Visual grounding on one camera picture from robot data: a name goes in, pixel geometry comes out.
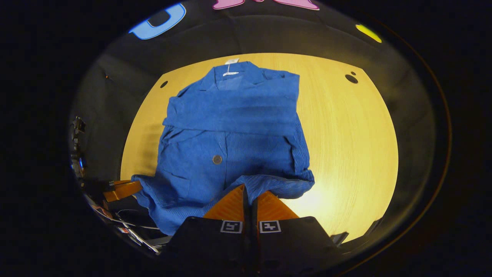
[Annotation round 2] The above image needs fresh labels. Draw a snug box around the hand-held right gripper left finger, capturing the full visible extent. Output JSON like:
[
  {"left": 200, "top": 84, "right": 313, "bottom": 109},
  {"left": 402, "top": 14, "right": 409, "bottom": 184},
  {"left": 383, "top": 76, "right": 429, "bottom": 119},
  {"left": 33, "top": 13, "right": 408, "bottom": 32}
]
[{"left": 161, "top": 184, "right": 251, "bottom": 272}]

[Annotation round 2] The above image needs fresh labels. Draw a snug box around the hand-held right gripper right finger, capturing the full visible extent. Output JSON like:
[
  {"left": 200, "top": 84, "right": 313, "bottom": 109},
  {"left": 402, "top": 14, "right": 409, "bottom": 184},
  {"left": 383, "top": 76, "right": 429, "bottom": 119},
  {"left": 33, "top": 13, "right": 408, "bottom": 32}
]
[{"left": 251, "top": 190, "right": 347, "bottom": 272}]

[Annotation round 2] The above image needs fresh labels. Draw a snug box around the blue jacket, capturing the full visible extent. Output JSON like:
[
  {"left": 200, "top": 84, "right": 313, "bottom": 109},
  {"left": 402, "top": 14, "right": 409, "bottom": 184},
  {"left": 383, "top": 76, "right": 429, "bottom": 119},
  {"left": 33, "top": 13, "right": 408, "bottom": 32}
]
[{"left": 131, "top": 60, "right": 316, "bottom": 236}]

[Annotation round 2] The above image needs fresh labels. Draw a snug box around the black backdrop cloth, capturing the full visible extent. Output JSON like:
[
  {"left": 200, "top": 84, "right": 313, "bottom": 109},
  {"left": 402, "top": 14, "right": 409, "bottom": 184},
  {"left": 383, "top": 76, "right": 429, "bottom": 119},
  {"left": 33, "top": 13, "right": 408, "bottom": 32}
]
[{"left": 69, "top": 0, "right": 449, "bottom": 247}]

